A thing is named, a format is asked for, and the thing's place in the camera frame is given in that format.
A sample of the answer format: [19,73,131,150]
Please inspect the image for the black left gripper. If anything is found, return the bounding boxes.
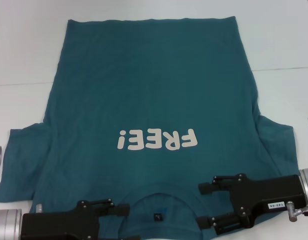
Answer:
[20,197,131,240]

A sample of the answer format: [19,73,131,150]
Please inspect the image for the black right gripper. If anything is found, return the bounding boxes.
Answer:
[195,174,305,230]

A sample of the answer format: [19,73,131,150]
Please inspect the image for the teal t-shirt with FREE print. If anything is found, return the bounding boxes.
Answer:
[0,16,304,240]

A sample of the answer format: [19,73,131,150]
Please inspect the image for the right gripper cable with plug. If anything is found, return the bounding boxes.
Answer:
[286,200,308,222]

